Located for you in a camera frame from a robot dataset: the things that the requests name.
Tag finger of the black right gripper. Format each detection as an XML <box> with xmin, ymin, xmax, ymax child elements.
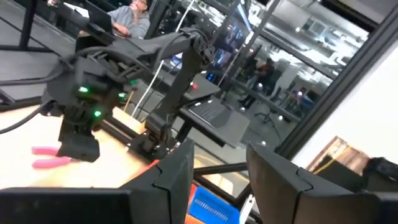
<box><xmin>57</xmin><ymin>136</ymin><xmax>101</xmax><ymax>163</ymax></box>

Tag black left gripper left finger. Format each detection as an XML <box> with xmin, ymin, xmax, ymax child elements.
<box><xmin>119</xmin><ymin>139</ymin><xmax>195</xmax><ymax>224</ymax></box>

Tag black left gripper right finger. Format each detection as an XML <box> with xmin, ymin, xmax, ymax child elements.
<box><xmin>246</xmin><ymin>141</ymin><xmax>398</xmax><ymax>224</ymax></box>

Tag pink-handled pliers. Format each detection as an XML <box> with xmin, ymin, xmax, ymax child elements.
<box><xmin>30</xmin><ymin>146</ymin><xmax>82</xmax><ymax>170</ymax></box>

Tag blue plastic basket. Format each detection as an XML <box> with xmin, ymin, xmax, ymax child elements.
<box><xmin>188</xmin><ymin>185</ymin><xmax>241</xmax><ymax>224</ymax></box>

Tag wooden board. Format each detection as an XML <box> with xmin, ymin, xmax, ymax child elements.
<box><xmin>306</xmin><ymin>135</ymin><xmax>371</xmax><ymax>175</ymax></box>

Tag black desk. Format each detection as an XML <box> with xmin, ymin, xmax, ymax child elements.
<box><xmin>161</xmin><ymin>71</ymin><xmax>251</xmax><ymax>149</ymax></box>

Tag black laptop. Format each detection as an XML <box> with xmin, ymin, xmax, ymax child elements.
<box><xmin>188</xmin><ymin>98</ymin><xmax>234</xmax><ymax>129</ymax></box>

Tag person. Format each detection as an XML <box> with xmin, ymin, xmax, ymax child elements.
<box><xmin>107</xmin><ymin>0</ymin><xmax>153</xmax><ymax>40</ymax></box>
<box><xmin>242</xmin><ymin>57</ymin><xmax>277</xmax><ymax>108</ymax></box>

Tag yellow cable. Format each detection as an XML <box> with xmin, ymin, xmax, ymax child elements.
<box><xmin>313</xmin><ymin>146</ymin><xmax>354</xmax><ymax>175</ymax></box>

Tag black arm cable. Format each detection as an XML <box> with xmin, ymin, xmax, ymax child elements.
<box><xmin>0</xmin><ymin>104</ymin><xmax>50</xmax><ymax>135</ymax></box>

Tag black cable bundle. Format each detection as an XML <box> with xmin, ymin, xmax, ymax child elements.
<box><xmin>362</xmin><ymin>157</ymin><xmax>398</xmax><ymax>194</ymax></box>

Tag black window wall frame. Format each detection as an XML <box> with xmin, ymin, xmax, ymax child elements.
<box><xmin>273</xmin><ymin>6</ymin><xmax>398</xmax><ymax>160</ymax></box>

